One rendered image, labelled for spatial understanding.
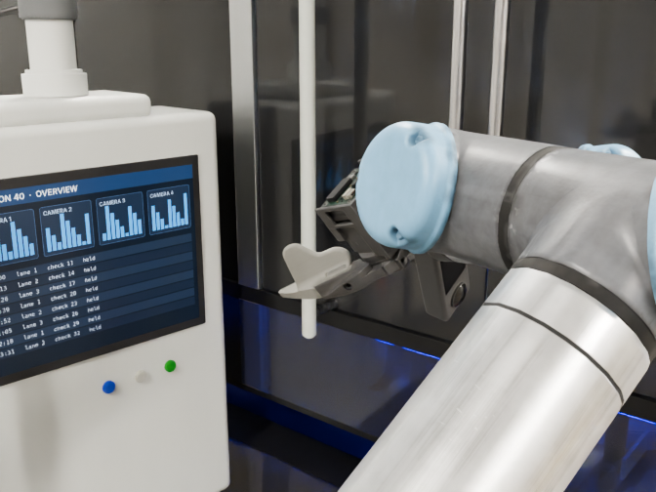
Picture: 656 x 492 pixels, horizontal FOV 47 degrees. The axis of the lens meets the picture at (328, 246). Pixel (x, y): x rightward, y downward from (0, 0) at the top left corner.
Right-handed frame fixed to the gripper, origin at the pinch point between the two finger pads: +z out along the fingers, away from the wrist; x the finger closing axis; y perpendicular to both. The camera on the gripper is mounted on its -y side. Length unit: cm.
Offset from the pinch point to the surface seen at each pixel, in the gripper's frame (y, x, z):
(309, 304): -23.6, -13.1, 42.0
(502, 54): -2.4, -38.4, 2.0
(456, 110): -6.2, -33.8, 9.7
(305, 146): -2.2, -27.2, 35.7
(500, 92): -6.2, -35.8, 3.2
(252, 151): -2, -30, 56
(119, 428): -22, 19, 65
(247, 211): -10, -24, 61
